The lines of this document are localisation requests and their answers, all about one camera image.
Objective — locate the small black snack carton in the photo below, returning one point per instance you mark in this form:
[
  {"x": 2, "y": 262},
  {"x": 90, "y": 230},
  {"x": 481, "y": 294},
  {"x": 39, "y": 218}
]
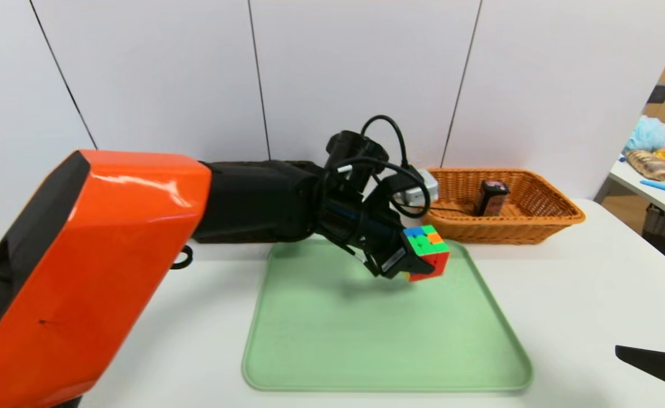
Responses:
[{"x": 491, "y": 198}]

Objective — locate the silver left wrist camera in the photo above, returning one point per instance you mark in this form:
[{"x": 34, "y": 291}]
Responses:
[{"x": 423, "y": 190}]

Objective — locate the multicolour puzzle cube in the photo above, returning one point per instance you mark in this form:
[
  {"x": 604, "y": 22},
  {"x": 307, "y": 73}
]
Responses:
[{"x": 429, "y": 241}]

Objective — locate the blue bath loofah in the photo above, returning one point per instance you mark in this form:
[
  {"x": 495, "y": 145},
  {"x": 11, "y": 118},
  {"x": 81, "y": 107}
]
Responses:
[{"x": 645, "y": 136}]

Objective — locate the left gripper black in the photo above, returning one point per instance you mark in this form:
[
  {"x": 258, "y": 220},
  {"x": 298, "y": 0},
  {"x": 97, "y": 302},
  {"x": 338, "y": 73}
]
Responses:
[{"x": 389, "y": 263}]

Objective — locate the light green plastic tray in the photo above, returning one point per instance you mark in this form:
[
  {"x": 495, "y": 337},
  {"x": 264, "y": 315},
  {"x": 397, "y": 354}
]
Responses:
[{"x": 366, "y": 340}]

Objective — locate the orange wicker basket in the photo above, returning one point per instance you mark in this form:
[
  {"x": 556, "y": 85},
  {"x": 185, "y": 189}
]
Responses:
[{"x": 536, "y": 226}]

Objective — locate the striped bread loaf toy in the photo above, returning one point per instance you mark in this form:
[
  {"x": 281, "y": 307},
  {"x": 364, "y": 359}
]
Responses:
[{"x": 648, "y": 166}]

